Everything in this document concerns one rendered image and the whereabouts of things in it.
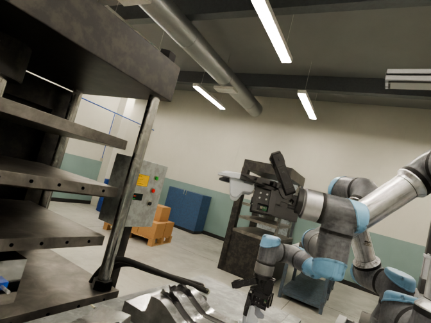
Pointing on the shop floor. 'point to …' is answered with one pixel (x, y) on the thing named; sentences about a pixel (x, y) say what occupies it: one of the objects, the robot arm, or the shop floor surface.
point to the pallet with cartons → (156, 229)
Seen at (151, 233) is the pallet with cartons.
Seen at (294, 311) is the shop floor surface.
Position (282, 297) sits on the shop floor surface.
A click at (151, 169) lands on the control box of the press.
